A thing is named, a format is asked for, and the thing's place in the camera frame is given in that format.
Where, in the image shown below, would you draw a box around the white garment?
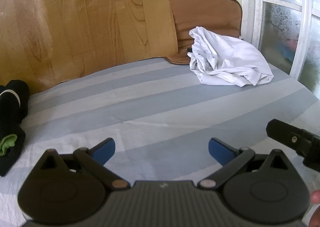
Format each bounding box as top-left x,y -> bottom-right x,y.
187,26 -> 274,87

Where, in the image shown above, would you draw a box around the black clothes with green trim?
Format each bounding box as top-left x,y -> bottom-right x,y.
1,80 -> 30,177

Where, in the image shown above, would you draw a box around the person's right hand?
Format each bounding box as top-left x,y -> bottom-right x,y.
309,190 -> 320,227

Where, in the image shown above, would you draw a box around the striped blue bed sheet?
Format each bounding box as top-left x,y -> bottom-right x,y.
1,58 -> 319,226

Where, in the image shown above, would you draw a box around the white framed frosted window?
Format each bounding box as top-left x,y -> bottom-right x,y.
242,0 -> 319,97

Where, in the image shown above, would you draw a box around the wooden headboard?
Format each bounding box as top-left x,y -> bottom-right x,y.
1,0 -> 178,93

